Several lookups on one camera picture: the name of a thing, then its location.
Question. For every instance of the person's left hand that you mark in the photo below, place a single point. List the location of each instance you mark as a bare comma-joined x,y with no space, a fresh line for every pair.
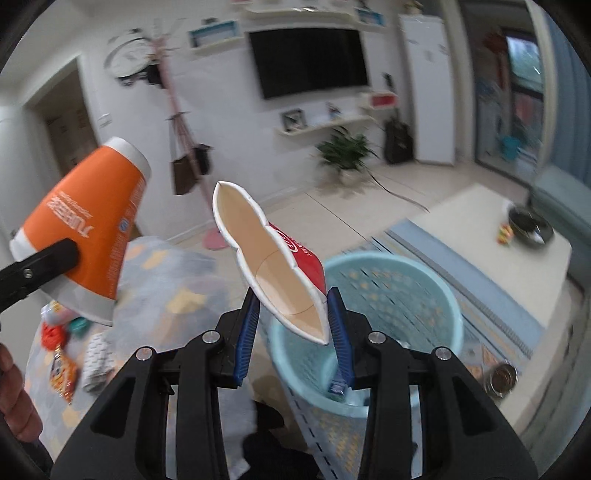
14,400

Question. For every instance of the light blue plastic basket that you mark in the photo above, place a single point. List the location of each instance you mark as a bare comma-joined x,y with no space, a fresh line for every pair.
392,314

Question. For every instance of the black speaker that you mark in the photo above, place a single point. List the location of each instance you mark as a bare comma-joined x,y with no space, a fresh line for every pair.
398,141

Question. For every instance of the round wall clock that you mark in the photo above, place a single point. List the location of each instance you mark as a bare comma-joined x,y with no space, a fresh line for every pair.
128,56

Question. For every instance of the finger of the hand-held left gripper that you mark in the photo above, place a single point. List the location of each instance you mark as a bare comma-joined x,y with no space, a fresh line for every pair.
34,273

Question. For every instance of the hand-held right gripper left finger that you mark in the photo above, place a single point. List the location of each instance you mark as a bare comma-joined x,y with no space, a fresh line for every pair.
245,333

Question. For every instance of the white coffee table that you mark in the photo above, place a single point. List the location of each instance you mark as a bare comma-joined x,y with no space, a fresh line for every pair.
489,230

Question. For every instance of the orange paper cup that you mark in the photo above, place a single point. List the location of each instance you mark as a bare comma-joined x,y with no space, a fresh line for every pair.
87,235

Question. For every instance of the green potted plant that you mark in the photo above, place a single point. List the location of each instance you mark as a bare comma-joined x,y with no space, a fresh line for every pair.
344,152

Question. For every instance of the white refrigerator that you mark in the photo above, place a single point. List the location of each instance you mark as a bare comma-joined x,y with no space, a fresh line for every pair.
427,87

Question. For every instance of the framed photo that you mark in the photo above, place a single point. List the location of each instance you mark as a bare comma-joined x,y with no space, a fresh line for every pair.
293,119

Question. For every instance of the orange snack packet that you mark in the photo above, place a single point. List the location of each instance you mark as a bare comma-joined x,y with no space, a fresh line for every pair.
62,371

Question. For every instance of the crushed red paper cup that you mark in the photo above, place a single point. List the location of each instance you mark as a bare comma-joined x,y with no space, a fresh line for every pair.
272,261

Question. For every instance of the grey patterned blanket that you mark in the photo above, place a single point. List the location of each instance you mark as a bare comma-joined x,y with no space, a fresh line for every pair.
171,295

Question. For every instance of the brown hanging bag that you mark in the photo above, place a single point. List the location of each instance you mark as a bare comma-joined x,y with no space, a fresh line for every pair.
183,175

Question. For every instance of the pink coat rack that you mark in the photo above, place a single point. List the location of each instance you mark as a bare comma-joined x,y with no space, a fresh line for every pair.
181,129

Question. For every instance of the black wall television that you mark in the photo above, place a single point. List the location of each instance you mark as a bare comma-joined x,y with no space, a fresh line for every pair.
308,61

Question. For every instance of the red white box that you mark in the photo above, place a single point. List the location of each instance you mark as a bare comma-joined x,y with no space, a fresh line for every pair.
382,99

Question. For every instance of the metal can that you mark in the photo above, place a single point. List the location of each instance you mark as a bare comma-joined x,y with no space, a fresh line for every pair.
501,379

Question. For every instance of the dark round bowl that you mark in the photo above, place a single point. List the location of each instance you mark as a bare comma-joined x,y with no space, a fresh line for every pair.
530,225

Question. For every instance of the colourful small toy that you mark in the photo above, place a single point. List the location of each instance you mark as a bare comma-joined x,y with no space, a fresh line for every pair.
505,233

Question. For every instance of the teal sofa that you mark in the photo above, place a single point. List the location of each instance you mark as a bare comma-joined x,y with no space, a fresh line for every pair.
561,203

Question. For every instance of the black hanging bag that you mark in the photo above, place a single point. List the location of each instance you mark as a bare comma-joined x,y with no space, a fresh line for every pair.
204,159

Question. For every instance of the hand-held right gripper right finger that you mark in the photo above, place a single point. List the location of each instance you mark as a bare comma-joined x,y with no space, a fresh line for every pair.
339,336

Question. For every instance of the red crumpled wrapper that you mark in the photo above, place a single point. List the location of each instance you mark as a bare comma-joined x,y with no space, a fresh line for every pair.
53,332

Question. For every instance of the blue bucket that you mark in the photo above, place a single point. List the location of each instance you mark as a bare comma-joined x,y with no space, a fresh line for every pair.
510,146

